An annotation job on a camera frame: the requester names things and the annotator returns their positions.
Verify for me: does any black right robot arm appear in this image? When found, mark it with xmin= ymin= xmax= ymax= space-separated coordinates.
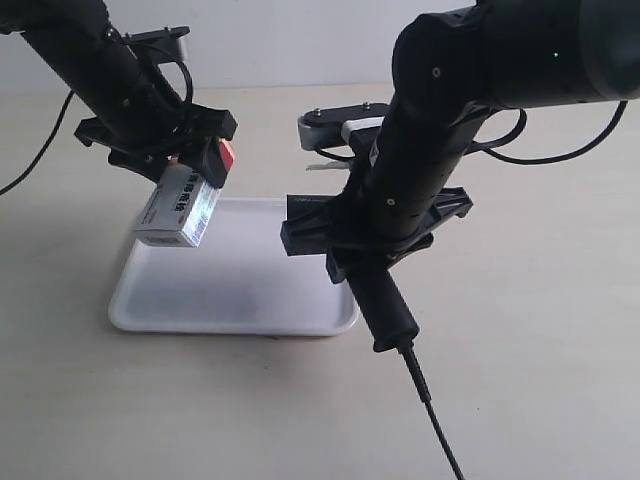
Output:
xmin=281 ymin=1 xmax=639 ymax=283

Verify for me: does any black handheld barcode scanner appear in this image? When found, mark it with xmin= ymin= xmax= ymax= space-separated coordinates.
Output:
xmin=279 ymin=193 xmax=420 ymax=353

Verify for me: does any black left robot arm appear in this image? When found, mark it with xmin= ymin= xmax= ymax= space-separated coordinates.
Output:
xmin=1 ymin=1 xmax=237 ymax=188

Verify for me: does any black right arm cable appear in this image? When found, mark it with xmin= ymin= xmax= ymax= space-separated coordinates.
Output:
xmin=469 ymin=99 xmax=631 ymax=165

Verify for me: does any black scanner cable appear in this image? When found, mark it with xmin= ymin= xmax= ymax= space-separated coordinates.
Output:
xmin=397 ymin=342 xmax=469 ymax=480

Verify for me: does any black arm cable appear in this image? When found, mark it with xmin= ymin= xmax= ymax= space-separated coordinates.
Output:
xmin=0 ymin=89 xmax=76 ymax=197
xmin=469 ymin=99 xmax=631 ymax=165

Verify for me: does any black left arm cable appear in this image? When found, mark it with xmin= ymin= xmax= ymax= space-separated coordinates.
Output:
xmin=0 ymin=89 xmax=76 ymax=197

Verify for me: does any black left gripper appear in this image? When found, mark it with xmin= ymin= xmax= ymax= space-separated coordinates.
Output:
xmin=74 ymin=101 xmax=236 ymax=189

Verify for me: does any white square plastic tray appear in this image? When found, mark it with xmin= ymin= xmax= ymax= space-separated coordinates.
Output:
xmin=108 ymin=198 xmax=359 ymax=337

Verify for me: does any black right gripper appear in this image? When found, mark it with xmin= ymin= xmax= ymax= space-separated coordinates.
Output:
xmin=280 ymin=187 xmax=473 ymax=284

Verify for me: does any white red medicine box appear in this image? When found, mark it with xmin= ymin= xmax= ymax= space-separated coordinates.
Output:
xmin=133 ymin=161 xmax=222 ymax=248

